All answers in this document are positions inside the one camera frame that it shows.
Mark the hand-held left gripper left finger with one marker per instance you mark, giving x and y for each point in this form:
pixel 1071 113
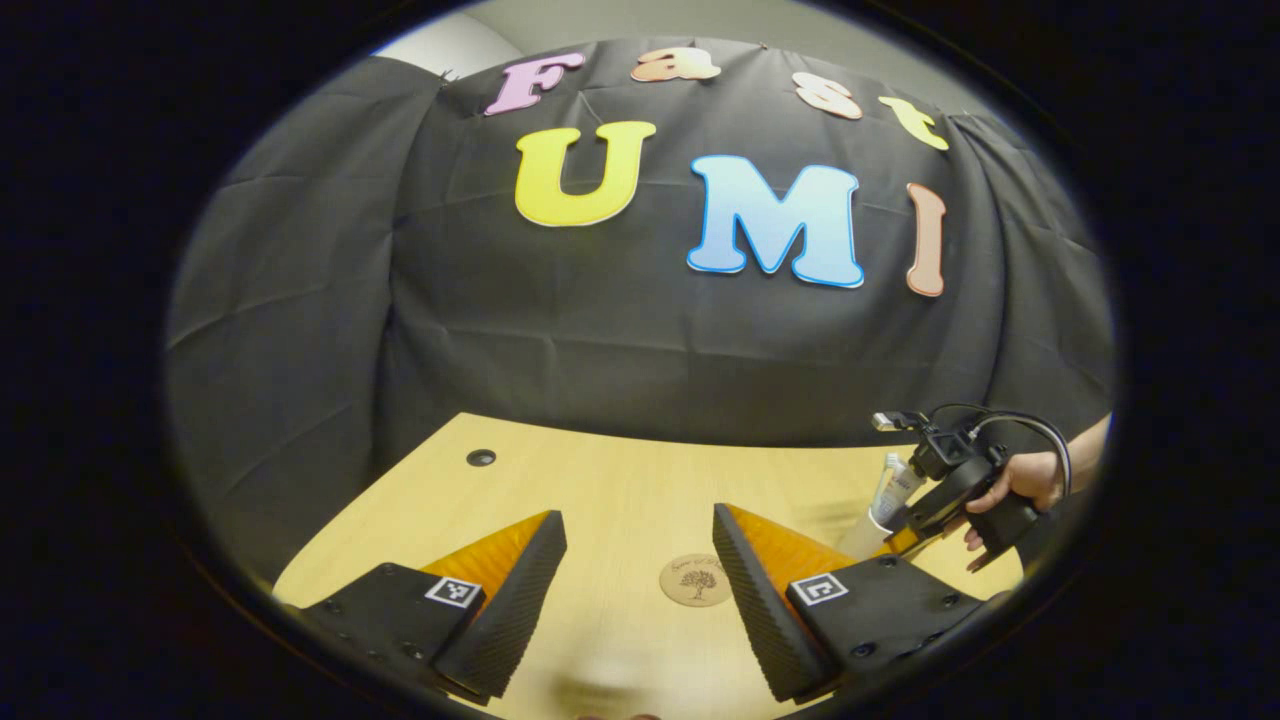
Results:
pixel 520 610

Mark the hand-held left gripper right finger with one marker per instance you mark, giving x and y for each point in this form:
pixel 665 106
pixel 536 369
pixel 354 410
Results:
pixel 755 610

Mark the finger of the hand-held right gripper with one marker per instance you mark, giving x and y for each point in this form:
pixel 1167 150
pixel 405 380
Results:
pixel 905 543

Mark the white toothpaste tube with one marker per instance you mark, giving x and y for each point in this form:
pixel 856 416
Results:
pixel 895 490

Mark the round wooden coaster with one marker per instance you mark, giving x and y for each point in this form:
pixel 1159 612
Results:
pixel 690 585

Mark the light wooden desktop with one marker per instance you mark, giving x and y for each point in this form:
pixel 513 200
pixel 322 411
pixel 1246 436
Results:
pixel 620 490

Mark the black backdrop cloth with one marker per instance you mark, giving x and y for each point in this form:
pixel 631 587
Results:
pixel 600 330

